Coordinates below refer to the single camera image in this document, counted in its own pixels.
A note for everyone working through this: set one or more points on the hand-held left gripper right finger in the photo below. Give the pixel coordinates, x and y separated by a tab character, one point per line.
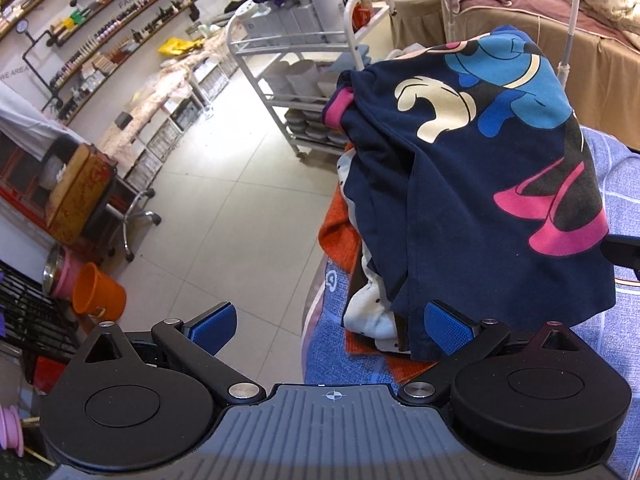
447	332

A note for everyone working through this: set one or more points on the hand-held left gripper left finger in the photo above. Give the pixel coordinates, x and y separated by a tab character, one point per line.
215	327

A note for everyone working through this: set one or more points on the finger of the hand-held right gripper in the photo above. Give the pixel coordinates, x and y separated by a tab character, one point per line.
622	252

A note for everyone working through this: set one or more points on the navy cartoon print shirt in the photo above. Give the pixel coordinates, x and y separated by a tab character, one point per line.
450	210

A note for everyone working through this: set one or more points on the blue plaid blanket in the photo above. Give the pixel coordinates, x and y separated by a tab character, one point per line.
620	185

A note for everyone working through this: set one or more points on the white black-dotted garment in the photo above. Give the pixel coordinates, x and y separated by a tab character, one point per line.
367	310

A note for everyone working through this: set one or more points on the orange bucket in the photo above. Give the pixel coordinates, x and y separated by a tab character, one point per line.
97	292

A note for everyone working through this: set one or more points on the chrome base stool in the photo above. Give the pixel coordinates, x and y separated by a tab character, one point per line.
131	215

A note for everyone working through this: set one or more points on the orange towel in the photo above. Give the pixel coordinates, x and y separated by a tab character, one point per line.
340	240

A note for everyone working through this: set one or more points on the steel pink bin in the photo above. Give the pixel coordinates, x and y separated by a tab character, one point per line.
62	280

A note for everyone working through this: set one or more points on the gold patterned box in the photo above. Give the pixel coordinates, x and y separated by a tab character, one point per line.
80	190

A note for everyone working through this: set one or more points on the pink spool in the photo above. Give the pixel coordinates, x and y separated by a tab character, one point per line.
10	430

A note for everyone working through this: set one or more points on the pink floral counter cloth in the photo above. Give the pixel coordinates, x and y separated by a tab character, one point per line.
150	100

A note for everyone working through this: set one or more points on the white pole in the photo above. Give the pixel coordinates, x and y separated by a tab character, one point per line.
570	20

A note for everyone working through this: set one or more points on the pink massage bed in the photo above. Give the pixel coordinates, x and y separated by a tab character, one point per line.
500	20

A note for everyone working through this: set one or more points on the stack of white bowls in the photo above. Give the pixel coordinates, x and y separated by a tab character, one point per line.
305	75

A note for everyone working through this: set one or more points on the white trolley cart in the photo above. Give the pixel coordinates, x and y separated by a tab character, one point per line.
280	51

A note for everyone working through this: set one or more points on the yellow cloth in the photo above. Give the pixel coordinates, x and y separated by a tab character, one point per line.
174	46

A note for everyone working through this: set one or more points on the round beige skirted stool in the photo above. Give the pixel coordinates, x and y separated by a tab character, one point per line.
420	20

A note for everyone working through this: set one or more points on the row of white containers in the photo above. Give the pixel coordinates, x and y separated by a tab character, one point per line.
275	22

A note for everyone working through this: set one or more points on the large white bottle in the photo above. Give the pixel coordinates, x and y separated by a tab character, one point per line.
322	0

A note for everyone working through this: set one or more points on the wall shelves of cosmetic bottles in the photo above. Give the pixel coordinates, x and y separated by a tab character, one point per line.
100	35

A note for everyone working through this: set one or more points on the round wall gauge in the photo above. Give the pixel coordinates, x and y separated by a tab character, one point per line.
21	26

